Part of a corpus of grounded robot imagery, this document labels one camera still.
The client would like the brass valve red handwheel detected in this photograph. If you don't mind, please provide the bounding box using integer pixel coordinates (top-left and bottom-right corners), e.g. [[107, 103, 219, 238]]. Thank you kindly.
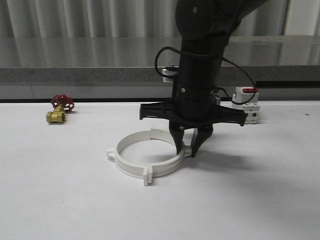
[[46, 94, 75, 124]]

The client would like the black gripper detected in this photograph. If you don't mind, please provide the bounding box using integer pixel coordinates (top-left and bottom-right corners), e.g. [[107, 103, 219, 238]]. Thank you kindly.
[[139, 80, 245, 157]]

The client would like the white circuit breaker red switch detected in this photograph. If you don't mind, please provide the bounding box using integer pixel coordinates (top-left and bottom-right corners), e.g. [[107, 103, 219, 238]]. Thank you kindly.
[[232, 86, 260, 124]]

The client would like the white half pipe clamp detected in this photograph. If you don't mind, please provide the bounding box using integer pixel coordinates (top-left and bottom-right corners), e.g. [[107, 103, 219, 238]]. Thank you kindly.
[[106, 130, 153, 186], [143, 128, 192, 186]]

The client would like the grey stone countertop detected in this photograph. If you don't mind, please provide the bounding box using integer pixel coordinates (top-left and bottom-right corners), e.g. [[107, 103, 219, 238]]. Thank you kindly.
[[0, 36, 320, 101]]

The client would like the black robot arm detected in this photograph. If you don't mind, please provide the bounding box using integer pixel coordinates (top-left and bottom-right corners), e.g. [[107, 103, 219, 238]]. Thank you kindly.
[[139, 0, 263, 155]]

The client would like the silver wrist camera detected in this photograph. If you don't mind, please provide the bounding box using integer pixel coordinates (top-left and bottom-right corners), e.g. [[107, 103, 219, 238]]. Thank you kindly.
[[162, 64, 179, 83]]

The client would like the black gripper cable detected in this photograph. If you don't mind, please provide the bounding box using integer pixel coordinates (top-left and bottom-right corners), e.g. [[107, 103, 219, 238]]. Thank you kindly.
[[154, 46, 256, 106]]

